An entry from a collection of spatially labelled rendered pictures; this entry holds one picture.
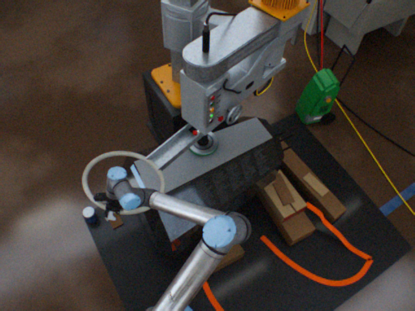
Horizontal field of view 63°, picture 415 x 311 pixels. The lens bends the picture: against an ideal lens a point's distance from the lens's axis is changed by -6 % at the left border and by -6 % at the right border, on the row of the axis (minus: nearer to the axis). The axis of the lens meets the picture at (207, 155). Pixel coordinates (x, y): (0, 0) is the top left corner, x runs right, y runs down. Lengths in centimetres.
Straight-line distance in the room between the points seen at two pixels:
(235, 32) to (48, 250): 236
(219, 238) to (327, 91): 257
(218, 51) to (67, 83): 277
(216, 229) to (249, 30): 123
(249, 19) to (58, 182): 235
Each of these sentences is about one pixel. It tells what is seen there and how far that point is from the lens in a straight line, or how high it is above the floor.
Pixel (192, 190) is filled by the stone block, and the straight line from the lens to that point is 250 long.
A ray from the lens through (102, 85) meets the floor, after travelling 433.
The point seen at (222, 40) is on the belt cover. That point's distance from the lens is 207.
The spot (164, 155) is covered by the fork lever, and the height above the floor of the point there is 104.
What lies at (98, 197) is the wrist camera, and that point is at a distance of 197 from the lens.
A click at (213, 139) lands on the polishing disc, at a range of 261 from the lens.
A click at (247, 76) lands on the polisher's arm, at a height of 138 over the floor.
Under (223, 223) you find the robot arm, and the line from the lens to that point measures 133.
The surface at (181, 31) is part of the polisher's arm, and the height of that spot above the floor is 139.
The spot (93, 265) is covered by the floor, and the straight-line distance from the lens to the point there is 321.
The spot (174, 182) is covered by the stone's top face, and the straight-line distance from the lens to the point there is 247.
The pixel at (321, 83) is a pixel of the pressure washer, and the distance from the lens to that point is 370.
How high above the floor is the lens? 297
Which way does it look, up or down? 56 degrees down
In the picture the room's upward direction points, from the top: 3 degrees clockwise
